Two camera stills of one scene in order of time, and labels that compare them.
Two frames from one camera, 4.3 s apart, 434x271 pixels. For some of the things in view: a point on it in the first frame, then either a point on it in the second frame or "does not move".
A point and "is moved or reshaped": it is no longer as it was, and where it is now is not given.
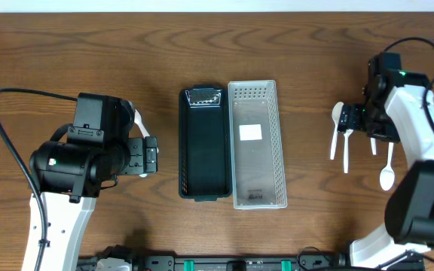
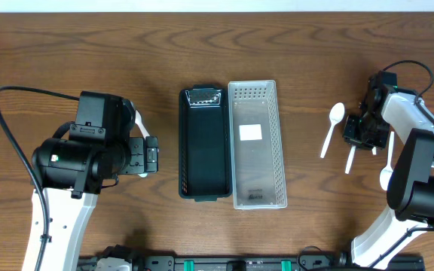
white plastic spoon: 336,114 is moved or reshaped
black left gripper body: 151,155 does not move
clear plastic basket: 258,171 does not move
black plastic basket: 204,143 does not move
